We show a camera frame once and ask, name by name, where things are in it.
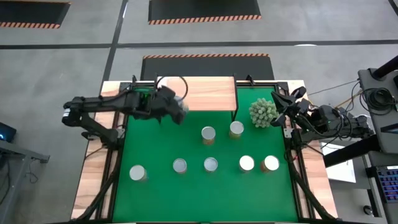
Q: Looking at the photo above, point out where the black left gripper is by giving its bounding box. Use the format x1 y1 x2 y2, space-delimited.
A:
150 85 188 126

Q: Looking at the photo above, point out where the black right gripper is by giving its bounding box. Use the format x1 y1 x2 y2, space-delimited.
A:
269 91 314 128

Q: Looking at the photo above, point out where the peaches can blue-green label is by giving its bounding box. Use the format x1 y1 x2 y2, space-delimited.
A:
177 96 190 114

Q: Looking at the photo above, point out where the red label can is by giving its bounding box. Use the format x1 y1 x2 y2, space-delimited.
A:
200 126 217 146

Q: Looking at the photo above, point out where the oranges can green label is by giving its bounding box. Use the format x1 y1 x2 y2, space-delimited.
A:
229 120 245 139

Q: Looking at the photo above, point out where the can with orange-brown label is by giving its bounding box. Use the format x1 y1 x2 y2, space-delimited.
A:
260 154 280 174

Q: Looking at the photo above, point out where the orange circle-pattern can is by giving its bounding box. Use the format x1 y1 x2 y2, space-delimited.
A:
172 157 188 174

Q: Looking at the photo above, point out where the cherries can blue-green label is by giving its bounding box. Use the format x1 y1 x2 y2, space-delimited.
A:
238 154 256 174

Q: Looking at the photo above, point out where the sliced pears green can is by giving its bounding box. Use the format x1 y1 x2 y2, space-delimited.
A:
203 156 219 174

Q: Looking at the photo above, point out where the Saucy O's white can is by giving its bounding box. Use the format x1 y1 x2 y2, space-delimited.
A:
129 164 148 182

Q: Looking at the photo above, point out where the green potted plant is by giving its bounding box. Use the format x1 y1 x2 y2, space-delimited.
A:
248 98 279 129

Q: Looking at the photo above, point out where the black hazard-striped floor mat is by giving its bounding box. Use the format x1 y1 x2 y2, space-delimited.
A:
147 0 262 26
140 53 275 81
0 0 72 30

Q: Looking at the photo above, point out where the black bar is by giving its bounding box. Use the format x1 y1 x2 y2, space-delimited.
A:
323 134 382 168

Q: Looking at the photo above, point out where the white paper sheet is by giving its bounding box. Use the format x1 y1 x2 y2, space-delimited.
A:
320 141 357 184

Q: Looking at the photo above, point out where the green table mat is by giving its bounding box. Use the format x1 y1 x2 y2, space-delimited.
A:
112 86 299 223

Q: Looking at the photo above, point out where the grey equipment cart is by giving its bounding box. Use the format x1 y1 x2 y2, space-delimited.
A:
357 67 398 156

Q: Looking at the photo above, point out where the black pole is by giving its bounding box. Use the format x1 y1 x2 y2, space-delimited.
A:
371 55 398 80

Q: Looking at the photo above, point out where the keyboard with coloured keys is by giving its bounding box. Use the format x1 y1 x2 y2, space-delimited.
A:
374 166 398 205

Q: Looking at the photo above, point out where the grey desk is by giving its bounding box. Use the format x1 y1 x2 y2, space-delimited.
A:
0 139 50 224

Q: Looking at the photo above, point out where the black device blue light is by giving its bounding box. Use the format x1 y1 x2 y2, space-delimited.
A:
0 121 17 143

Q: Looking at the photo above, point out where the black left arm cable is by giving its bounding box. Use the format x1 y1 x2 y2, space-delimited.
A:
155 75 189 101

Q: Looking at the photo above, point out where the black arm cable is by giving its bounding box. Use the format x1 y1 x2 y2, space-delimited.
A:
298 107 354 139
155 75 189 101

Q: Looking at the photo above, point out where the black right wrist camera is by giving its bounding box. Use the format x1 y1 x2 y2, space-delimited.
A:
290 86 308 100

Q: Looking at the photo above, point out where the grey floor cable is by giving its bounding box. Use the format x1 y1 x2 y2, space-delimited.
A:
307 80 360 96

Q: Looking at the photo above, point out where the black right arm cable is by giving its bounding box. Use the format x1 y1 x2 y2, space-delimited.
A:
298 107 354 139

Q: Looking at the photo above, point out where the yellow floor cable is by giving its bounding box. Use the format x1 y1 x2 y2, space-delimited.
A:
334 93 361 110

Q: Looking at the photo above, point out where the coiled black cable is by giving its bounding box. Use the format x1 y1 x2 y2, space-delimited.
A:
359 86 398 108

